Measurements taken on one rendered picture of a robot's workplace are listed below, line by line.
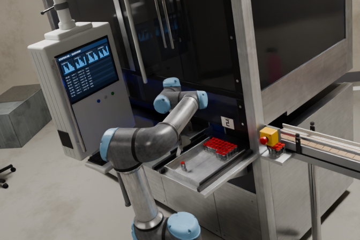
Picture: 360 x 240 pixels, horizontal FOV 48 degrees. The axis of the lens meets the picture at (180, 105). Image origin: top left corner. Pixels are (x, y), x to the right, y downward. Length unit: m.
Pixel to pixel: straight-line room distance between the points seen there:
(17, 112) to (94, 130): 2.54
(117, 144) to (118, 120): 1.38
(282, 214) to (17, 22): 4.43
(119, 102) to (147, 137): 1.41
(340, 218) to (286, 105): 1.13
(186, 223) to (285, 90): 0.96
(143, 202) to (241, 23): 0.89
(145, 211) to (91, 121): 1.16
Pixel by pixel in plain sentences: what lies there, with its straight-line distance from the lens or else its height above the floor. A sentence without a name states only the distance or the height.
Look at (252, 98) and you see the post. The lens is 1.97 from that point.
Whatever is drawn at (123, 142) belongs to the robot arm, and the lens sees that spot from 1.33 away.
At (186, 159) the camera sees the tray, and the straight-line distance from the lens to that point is 2.17.
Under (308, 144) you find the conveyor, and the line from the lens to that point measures 2.08.
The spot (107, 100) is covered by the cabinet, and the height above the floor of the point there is 1.08.
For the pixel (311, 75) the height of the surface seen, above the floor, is 1.12.
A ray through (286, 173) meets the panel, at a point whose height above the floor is 0.64.
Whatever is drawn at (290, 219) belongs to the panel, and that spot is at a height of 0.30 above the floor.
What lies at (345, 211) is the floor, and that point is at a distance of 3.13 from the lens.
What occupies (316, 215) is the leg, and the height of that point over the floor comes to 0.48.
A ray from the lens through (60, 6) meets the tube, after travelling 2.48.
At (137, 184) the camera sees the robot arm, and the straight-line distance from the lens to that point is 1.45.
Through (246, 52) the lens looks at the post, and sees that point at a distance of 1.88.
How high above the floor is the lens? 2.02
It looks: 24 degrees down
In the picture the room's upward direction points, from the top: 11 degrees counter-clockwise
